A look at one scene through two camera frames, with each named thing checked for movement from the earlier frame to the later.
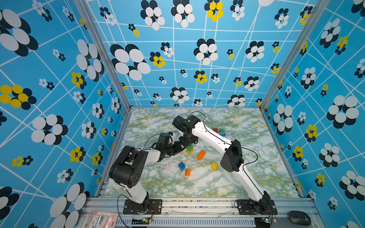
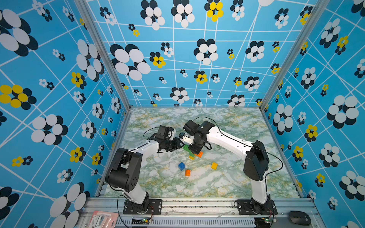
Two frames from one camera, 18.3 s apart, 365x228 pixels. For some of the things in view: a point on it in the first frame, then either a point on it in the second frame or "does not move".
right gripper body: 185,141 → 195,147
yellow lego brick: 214,166 does not move
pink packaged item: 103,219 does not move
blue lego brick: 181,166 does not move
